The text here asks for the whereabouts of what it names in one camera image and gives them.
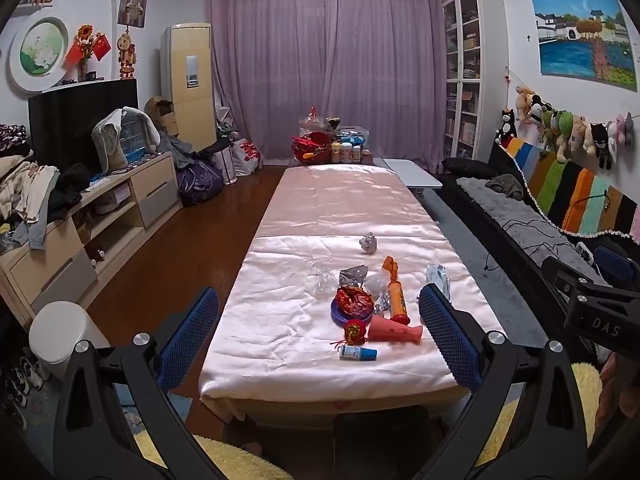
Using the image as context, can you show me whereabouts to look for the pink satin tablecloth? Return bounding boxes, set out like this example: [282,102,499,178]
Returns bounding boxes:
[197,165,506,421]

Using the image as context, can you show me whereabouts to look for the purple plastic lid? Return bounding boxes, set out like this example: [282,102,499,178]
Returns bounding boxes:
[330,296,376,328]

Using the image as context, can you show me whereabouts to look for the clear plastic wrapper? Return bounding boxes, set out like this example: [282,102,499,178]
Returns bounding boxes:
[362,270,393,296]
[315,267,346,301]

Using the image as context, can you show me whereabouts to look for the red tassel ornament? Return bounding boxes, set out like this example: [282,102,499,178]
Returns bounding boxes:
[331,319,370,350]

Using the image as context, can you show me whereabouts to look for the white folding table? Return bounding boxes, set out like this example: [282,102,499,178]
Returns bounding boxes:
[382,158,443,196]

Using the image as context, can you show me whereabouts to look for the blue wire pet cage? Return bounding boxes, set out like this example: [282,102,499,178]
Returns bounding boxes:
[117,110,151,163]

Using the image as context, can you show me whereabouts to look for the white blue wipes packet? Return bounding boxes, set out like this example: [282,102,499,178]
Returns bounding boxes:
[426,264,453,301]

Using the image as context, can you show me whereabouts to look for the white cylindrical bin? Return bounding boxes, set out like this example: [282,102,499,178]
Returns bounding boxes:
[28,301,108,391]

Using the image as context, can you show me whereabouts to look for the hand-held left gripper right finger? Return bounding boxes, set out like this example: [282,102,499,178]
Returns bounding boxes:
[417,284,588,480]

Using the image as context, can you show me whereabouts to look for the silver foil wrapper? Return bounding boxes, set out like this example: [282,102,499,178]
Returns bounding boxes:
[339,265,368,288]

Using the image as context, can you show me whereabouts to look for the row of plush toys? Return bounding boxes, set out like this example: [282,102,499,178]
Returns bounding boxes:
[515,85,638,171]

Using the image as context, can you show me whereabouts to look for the pile of sneakers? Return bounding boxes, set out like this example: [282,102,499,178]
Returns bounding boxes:
[0,350,51,431]

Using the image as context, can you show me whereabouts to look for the white glass bookcase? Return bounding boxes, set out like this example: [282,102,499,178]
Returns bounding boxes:
[441,0,506,161]

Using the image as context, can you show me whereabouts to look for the pile of clothes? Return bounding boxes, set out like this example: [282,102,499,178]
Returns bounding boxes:
[0,125,91,251]

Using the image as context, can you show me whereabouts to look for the red plastic basket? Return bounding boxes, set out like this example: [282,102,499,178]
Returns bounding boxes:
[291,132,332,165]

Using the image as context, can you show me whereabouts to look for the clear plastic bag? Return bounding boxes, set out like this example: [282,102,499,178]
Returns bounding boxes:
[299,106,331,138]

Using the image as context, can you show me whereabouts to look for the round lotus wall art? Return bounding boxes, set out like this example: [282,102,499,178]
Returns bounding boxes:
[7,16,71,96]

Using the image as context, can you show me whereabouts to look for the hanging gourd ornament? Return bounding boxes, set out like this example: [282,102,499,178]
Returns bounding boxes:
[117,30,137,81]

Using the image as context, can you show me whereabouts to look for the black television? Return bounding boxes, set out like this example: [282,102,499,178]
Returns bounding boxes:
[27,78,139,173]

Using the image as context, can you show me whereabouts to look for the cardboard boxes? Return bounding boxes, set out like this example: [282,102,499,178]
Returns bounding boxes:
[145,95,180,137]

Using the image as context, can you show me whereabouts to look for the black white cat plush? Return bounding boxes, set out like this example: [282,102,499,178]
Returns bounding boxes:
[496,108,518,148]

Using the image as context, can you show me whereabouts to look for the striped crochet blanket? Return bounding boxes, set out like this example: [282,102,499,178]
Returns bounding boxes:
[502,135,640,241]

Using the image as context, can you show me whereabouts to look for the blue white box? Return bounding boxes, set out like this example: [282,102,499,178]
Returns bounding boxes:
[335,125,371,143]

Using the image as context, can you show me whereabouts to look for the sunflower bouquet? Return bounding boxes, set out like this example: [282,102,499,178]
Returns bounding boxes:
[76,24,97,81]

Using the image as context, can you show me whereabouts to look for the person's right hand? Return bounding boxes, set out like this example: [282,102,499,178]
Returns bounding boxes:
[595,352,640,433]

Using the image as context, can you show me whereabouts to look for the red paper cone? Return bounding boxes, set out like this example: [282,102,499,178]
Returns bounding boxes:
[367,316,425,345]

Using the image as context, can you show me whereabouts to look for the grey fur mat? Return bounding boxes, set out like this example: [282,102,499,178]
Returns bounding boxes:
[457,175,616,286]

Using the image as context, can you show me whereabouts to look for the black pillow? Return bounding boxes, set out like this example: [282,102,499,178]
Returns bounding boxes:
[442,156,496,177]

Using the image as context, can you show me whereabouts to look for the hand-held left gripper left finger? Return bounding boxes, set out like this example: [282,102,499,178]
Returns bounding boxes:
[52,287,221,480]

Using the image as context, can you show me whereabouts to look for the black sofa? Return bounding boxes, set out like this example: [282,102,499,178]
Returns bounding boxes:
[440,135,640,361]

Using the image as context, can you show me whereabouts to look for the cream standing air conditioner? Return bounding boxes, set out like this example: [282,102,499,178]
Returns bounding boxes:
[160,22,218,153]

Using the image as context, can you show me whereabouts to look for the white red shopping bag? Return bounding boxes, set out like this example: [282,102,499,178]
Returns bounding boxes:
[230,139,262,177]

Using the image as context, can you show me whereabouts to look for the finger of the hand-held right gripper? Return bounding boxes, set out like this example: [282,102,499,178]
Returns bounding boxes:
[541,256,618,311]
[594,246,640,287]

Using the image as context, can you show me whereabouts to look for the beige TV cabinet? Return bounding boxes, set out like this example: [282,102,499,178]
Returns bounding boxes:
[0,152,183,331]

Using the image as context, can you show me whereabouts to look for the purple curtain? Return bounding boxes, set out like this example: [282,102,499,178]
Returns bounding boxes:
[207,0,451,167]

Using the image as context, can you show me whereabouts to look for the black waste bin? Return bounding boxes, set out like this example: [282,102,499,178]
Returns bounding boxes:
[334,407,441,480]

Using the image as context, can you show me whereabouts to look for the red wrapper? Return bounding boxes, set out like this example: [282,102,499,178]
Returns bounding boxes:
[335,286,375,318]

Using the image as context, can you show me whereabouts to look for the olive garment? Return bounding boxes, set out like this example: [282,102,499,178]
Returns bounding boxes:
[487,174,526,200]

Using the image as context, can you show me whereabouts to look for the landscape painting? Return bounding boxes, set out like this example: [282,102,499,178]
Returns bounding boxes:
[531,0,638,92]

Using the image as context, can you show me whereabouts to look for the purple bag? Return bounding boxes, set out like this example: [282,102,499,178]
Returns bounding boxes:
[176,157,225,206]

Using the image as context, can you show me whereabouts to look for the grey blue rug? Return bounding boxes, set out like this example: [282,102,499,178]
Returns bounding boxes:
[415,187,556,356]

